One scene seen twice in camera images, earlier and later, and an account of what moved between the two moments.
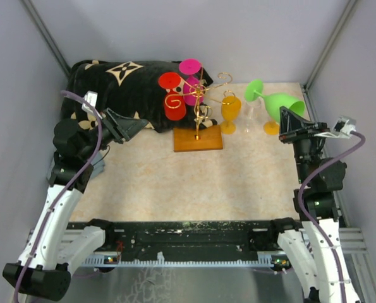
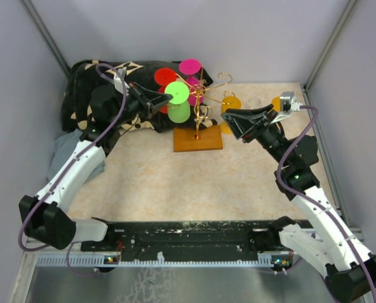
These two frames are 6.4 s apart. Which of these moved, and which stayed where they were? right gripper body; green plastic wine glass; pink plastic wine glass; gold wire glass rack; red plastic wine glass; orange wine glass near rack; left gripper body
Moved: right gripper body; green plastic wine glass; red plastic wine glass; left gripper body
Stayed: pink plastic wine glass; gold wire glass rack; orange wine glass near rack
